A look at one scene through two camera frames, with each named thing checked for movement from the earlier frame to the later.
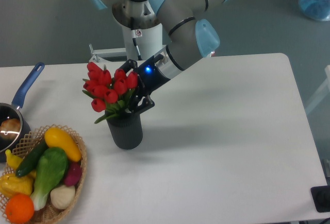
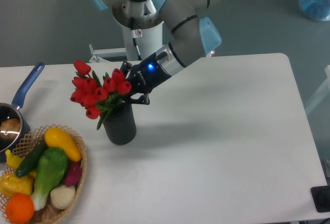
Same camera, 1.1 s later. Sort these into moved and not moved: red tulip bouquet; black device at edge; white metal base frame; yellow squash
Moved: red tulip bouquet
Not moved: yellow squash; white metal base frame; black device at edge
